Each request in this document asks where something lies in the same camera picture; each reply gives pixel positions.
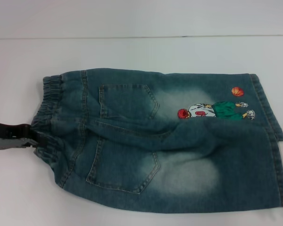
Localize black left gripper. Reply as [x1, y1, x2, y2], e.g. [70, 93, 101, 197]
[0, 121, 50, 151]

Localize blue denim shorts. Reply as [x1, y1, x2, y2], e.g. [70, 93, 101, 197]
[29, 69, 283, 210]

